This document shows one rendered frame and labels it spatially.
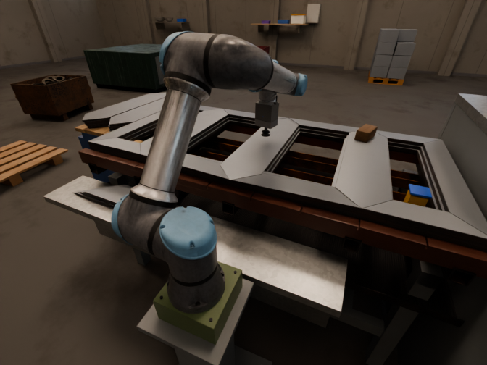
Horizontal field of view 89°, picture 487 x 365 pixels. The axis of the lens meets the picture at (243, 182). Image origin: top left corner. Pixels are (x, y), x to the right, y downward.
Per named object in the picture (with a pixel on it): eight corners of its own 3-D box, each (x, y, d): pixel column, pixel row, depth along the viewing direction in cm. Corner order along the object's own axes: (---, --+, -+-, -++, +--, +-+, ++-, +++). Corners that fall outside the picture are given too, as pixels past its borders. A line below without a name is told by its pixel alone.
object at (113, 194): (95, 180, 124) (93, 174, 122) (157, 200, 111) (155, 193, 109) (72, 193, 115) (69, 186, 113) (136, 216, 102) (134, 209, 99)
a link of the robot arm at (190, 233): (198, 292, 54) (193, 250, 46) (152, 267, 59) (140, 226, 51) (227, 253, 63) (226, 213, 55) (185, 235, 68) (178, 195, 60)
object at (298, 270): (85, 179, 130) (82, 175, 129) (346, 264, 85) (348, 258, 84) (46, 201, 115) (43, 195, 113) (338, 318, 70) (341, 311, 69)
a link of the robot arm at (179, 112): (145, 263, 54) (217, 20, 53) (98, 238, 59) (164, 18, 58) (178, 253, 65) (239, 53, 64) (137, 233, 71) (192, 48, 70)
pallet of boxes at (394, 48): (368, 75, 740) (380, 28, 675) (398, 77, 713) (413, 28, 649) (367, 82, 648) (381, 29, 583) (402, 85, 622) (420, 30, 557)
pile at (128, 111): (159, 97, 216) (158, 90, 213) (198, 103, 203) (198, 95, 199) (75, 127, 156) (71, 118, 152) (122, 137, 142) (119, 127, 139)
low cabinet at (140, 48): (157, 94, 544) (150, 53, 500) (93, 87, 594) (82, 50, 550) (200, 77, 699) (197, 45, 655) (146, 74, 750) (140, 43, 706)
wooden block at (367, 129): (362, 132, 129) (365, 123, 126) (375, 135, 126) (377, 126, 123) (354, 139, 122) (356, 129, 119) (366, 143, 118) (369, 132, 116)
